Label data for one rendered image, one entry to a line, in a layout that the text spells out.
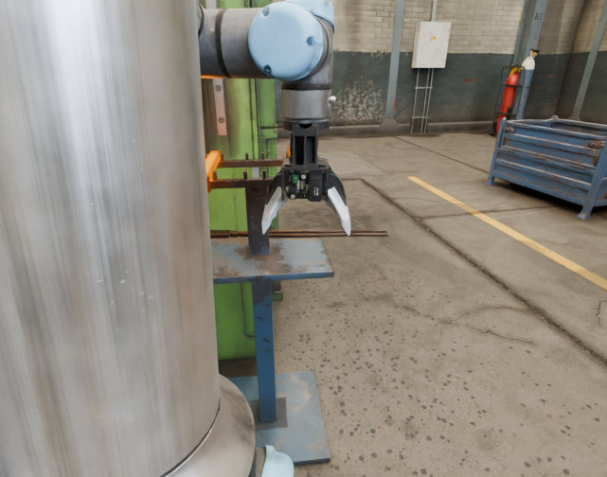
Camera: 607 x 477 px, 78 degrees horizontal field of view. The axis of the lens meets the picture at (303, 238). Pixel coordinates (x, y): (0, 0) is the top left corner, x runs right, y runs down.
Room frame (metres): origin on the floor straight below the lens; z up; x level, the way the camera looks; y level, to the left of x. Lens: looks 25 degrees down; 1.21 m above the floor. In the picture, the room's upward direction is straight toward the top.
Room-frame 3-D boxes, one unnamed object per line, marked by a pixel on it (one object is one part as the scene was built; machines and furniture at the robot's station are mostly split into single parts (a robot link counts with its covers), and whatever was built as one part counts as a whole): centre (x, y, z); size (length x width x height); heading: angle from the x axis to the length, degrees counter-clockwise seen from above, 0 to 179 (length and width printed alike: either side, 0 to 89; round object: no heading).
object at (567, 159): (3.72, -2.64, 0.36); 1.20 x 0.80 x 0.72; 18
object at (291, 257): (1.01, 0.13, 0.70); 0.40 x 0.30 x 0.02; 97
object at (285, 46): (0.50, 0.03, 1.23); 0.11 x 0.11 x 0.08; 80
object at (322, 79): (0.59, 0.00, 1.23); 0.09 x 0.08 x 0.11; 170
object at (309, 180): (0.59, 0.00, 1.07); 0.09 x 0.08 x 0.12; 177
